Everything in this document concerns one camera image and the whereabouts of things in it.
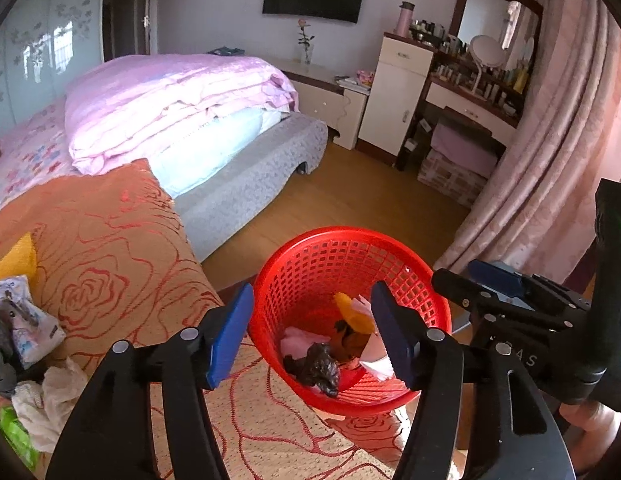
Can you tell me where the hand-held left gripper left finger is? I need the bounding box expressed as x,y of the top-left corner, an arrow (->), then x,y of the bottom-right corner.
44,282 -> 255,480

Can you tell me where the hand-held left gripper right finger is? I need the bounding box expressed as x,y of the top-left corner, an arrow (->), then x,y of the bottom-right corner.
371,280 -> 576,480

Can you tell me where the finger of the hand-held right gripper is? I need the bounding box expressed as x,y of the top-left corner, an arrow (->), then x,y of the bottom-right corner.
432,268 -> 496,318
467,259 -> 541,311

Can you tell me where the brown bag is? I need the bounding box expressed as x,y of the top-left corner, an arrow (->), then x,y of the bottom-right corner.
332,319 -> 371,363

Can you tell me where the pale pink paper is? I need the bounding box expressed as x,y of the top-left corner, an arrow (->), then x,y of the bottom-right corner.
281,326 -> 334,361

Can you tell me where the black plastic bag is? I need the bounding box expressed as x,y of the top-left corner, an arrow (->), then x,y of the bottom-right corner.
283,342 -> 341,400

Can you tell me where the red plastic basket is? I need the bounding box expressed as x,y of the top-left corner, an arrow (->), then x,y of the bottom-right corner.
248,227 -> 452,417

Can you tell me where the white tissue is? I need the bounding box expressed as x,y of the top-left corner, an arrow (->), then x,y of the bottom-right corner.
13,357 -> 88,453

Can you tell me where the printed tissue packet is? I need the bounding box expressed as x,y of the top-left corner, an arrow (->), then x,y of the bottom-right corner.
0,275 -> 66,366

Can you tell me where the yellow foam net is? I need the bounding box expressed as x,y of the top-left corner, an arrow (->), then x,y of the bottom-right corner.
0,232 -> 38,291

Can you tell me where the green snack wrapper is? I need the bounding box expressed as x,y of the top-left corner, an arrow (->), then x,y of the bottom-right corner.
0,405 -> 40,467

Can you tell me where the person's right hand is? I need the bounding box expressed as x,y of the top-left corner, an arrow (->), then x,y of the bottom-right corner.
558,400 -> 621,476

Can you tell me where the pink cushioned stool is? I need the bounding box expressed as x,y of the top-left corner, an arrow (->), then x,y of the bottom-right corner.
418,107 -> 506,208

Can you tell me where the orange rose-patterned blanket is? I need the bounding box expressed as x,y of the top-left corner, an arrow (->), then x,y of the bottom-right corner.
0,157 -> 421,480

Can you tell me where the grey bed base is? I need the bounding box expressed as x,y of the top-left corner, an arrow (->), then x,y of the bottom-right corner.
175,112 -> 329,263

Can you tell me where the dressing table with mirror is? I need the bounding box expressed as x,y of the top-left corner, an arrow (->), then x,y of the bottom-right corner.
423,0 -> 545,143

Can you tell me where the pink patterned curtain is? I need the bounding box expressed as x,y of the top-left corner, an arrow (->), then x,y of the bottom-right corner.
433,0 -> 621,286

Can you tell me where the light blue pillow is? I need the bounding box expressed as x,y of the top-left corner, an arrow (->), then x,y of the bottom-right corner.
150,107 -> 291,198

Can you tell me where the tall white cabinet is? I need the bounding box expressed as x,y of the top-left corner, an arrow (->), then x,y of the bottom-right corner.
357,34 -> 436,156

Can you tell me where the round white makeup mirror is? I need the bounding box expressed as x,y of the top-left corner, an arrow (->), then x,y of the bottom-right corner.
468,35 -> 506,93

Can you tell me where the low cream television cabinet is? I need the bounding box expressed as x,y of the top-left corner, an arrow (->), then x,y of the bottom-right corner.
278,57 -> 369,150

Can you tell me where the pink folded quilt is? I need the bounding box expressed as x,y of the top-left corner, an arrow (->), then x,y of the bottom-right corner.
64,54 -> 300,177

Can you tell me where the row of cosmetic bottles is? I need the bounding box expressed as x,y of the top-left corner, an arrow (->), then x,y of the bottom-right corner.
409,17 -> 531,111

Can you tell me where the pink floral bedsheet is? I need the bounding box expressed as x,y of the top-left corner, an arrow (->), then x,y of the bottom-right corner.
0,97 -> 84,216

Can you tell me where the pink thermos bottle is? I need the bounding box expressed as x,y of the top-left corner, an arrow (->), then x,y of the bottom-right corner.
395,1 -> 416,38

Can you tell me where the pink rose in vase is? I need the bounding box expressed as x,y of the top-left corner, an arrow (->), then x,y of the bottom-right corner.
296,18 -> 316,66

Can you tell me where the glass sliding-door wardrobe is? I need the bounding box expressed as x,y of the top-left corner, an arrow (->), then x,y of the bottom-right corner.
0,0 -> 106,141

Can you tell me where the dark wooden door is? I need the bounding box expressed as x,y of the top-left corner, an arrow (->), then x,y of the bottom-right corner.
101,0 -> 158,63

